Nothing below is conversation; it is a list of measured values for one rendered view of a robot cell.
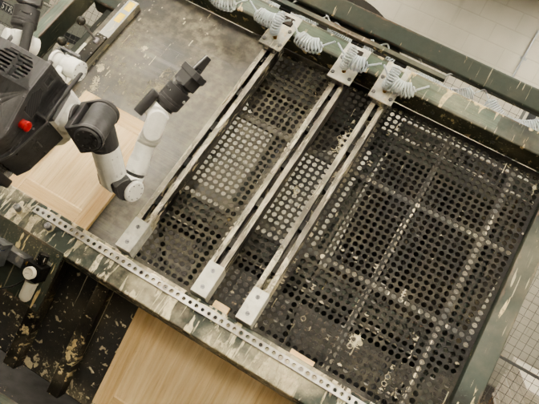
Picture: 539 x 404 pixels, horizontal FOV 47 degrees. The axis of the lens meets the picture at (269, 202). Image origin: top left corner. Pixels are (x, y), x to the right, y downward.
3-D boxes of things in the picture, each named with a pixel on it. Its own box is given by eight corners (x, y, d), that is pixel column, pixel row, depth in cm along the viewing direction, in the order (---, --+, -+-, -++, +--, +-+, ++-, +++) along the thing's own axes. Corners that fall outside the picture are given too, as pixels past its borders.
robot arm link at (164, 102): (184, 109, 203) (160, 134, 205) (180, 102, 213) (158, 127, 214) (156, 86, 199) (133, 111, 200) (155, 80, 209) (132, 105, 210)
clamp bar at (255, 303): (230, 318, 214) (228, 299, 192) (384, 76, 257) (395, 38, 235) (255, 333, 212) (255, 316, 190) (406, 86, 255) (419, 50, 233)
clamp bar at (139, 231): (114, 248, 224) (99, 223, 202) (281, 26, 267) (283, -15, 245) (137, 262, 222) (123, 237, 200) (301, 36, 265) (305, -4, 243)
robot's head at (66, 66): (65, 79, 193) (82, 58, 195) (41, 66, 196) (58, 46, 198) (74, 90, 199) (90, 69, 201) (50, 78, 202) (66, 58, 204)
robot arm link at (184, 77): (195, 70, 197) (170, 98, 198) (213, 87, 204) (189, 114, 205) (180, 55, 205) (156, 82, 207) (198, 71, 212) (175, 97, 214)
